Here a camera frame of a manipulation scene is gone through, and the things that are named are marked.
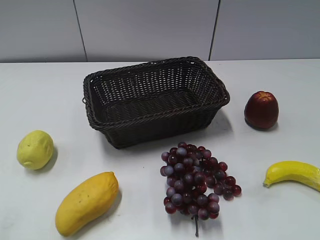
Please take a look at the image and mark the black wicker basket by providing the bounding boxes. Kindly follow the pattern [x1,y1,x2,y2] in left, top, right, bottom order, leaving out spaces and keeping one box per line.
[83,56,230,149]

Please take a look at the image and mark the yellow lemon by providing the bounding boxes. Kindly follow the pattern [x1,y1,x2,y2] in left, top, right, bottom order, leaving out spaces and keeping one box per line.
[16,130,54,170]

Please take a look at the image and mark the red grape bunch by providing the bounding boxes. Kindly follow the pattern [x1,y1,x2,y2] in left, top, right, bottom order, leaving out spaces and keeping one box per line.
[159,141,242,227]

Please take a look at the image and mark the red apple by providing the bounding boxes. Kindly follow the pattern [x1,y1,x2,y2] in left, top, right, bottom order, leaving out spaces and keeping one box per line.
[244,91,279,130]

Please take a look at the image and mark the yellow mango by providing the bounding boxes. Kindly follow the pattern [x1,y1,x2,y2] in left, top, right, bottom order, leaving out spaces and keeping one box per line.
[55,171,119,237]

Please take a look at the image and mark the yellow banana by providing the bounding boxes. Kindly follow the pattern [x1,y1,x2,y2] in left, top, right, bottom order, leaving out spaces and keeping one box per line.
[263,161,320,192]

